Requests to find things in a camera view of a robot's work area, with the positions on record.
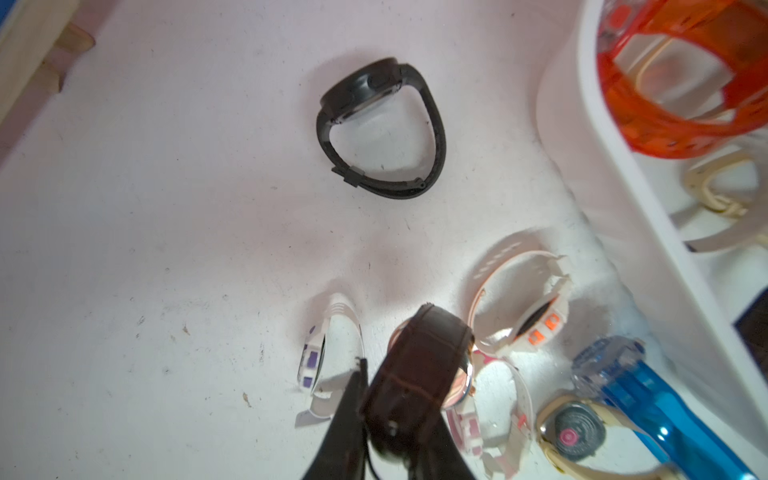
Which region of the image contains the white plastic storage tray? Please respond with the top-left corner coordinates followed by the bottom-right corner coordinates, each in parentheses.
top-left (536, 1), bottom-right (767, 451)

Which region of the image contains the black band watch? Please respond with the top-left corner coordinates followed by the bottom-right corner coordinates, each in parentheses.
top-left (316, 57), bottom-right (448, 200)

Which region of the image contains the white purple kids watch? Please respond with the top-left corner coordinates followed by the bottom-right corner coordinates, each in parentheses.
top-left (297, 292), bottom-right (365, 421)

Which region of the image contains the white pink kids watch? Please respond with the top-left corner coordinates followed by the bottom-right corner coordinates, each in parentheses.
top-left (447, 350), bottom-right (535, 479)

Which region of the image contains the white orange kids watch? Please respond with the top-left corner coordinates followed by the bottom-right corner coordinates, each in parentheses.
top-left (467, 249), bottom-right (573, 358)

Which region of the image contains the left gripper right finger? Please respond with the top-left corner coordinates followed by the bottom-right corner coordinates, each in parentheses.
top-left (408, 417), bottom-right (475, 480)

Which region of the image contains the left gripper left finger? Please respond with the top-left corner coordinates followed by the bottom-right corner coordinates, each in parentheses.
top-left (303, 359), bottom-right (368, 480)

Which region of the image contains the wooden easel stand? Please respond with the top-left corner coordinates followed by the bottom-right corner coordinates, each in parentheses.
top-left (1, 0), bottom-right (95, 118)

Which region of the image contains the beige strap blue watch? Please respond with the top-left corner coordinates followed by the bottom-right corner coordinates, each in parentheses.
top-left (536, 394), bottom-right (684, 480)

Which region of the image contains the dark brown leather watch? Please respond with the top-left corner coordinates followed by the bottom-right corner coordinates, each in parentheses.
top-left (359, 303), bottom-right (473, 461)

